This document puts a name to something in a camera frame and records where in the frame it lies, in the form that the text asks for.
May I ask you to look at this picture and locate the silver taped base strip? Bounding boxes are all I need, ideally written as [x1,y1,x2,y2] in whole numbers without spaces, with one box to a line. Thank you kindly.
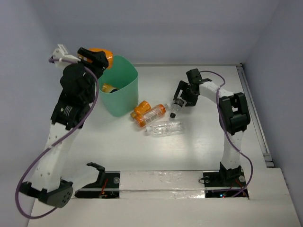
[119,171,205,200]

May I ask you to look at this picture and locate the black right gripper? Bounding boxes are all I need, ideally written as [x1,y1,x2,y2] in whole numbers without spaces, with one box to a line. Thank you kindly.
[173,80,198,106]

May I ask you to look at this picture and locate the green plastic bin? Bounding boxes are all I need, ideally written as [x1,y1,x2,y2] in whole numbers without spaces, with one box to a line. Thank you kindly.
[98,55,139,117]

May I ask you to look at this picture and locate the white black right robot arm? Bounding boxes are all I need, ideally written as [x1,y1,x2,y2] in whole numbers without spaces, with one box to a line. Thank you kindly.
[170,69,250,185]

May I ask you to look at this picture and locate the clear bottle blue white cap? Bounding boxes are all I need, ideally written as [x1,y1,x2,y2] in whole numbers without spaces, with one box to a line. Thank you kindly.
[145,120,185,137]

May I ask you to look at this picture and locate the clear bottle orange flower label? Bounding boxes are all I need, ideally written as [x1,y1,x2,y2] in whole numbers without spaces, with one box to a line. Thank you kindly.
[135,104,170,128]

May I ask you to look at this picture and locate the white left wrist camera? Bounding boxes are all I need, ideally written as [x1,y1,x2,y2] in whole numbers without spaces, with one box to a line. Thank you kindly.
[51,44,80,69]

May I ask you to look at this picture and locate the clear bottle black cap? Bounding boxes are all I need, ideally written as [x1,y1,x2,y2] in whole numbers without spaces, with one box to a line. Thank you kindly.
[169,98,184,119]

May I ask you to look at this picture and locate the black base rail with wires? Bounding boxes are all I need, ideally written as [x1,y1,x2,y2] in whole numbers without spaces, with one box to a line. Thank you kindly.
[75,171,121,199]

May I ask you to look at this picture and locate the small orange juice bottle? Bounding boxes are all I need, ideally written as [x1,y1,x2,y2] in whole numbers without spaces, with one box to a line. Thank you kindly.
[89,48,113,69]

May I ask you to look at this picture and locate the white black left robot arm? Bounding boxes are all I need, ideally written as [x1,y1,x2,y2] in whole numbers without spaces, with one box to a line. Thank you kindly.
[15,44,113,208]

